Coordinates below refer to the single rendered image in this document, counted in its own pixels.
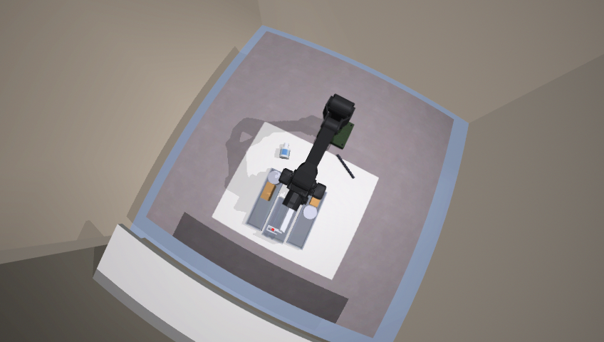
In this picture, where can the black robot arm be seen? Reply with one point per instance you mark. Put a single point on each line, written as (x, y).
(303, 180)

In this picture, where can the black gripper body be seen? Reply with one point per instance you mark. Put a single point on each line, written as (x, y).
(318, 192)

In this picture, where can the grey cylinder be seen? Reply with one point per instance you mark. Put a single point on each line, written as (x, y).
(273, 177)
(310, 212)

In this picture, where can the white jar with blue and cream label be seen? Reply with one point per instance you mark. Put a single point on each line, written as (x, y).
(284, 151)

